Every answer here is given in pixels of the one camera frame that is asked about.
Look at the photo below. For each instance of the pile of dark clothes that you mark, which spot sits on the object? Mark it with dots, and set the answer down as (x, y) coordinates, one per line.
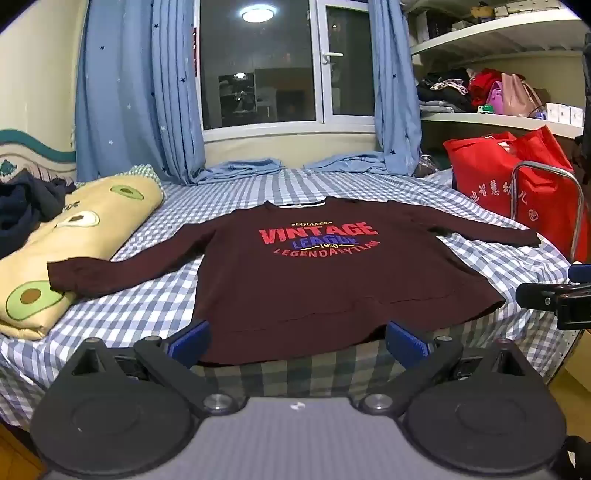
(443, 94)

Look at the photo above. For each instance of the white framed window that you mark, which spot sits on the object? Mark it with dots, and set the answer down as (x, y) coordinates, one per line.
(263, 69)

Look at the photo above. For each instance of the chrome tube chair frame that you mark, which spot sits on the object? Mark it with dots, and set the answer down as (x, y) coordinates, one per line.
(577, 198)

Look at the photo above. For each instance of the blue star curtain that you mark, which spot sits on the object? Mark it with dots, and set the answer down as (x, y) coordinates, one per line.
(392, 87)
(134, 92)

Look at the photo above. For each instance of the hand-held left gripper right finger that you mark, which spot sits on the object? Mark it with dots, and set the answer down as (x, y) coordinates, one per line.
(406, 341)

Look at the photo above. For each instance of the small green toy car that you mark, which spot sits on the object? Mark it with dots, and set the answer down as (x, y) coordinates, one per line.
(485, 110)

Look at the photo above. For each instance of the small purple bag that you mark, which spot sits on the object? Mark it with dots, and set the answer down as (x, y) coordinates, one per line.
(495, 98)

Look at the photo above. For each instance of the teal wave headboard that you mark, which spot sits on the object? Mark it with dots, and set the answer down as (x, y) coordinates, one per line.
(32, 154)

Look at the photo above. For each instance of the green checked pillow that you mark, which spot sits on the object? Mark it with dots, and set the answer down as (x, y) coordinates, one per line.
(145, 171)

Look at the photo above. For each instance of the row of small white boxes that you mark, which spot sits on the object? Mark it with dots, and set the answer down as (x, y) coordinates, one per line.
(565, 113)

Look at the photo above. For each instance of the pink handbag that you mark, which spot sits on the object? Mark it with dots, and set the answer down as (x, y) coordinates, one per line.
(519, 94)

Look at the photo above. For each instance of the maroon printed sweatshirt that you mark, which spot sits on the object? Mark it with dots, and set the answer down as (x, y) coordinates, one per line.
(295, 281)

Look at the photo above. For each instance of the dark navy garment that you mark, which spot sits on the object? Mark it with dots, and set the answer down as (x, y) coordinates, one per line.
(23, 203)

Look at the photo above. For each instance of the red garment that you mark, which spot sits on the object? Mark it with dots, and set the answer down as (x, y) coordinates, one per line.
(484, 85)

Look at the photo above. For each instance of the yellow avocado pillow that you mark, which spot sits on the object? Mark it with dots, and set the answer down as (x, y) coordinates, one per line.
(106, 217)

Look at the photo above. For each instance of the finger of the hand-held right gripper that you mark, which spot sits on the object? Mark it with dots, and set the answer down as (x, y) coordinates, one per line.
(581, 272)
(535, 295)

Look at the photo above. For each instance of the white shelf unit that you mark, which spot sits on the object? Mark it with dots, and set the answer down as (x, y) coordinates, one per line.
(498, 34)

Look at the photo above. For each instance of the red shopping bag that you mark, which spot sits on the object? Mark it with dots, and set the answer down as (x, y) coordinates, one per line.
(512, 184)

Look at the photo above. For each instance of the blue checked bed sheet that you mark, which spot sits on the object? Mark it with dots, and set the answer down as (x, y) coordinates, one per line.
(152, 300)

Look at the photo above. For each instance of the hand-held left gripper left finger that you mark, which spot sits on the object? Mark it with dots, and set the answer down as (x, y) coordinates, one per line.
(190, 339)

